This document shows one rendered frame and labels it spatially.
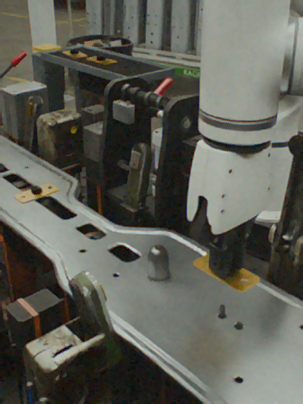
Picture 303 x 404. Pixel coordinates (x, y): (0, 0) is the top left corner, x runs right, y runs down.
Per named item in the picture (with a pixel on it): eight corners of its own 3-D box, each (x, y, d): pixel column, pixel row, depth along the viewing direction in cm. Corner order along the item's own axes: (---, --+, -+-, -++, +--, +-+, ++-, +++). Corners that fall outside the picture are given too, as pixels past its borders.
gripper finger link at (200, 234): (218, 169, 58) (236, 193, 62) (179, 227, 57) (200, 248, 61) (226, 172, 57) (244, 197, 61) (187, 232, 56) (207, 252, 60)
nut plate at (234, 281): (191, 263, 67) (191, 256, 67) (211, 252, 69) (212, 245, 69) (242, 293, 62) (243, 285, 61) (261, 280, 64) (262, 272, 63)
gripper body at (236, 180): (240, 110, 62) (234, 194, 68) (179, 129, 56) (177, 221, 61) (292, 126, 57) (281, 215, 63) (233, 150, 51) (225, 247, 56)
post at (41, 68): (41, 192, 166) (29, 53, 146) (61, 185, 171) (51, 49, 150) (54, 200, 161) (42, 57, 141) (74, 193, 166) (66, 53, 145)
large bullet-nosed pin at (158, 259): (142, 282, 78) (142, 244, 75) (158, 274, 80) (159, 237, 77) (156, 292, 76) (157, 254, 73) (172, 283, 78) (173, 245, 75)
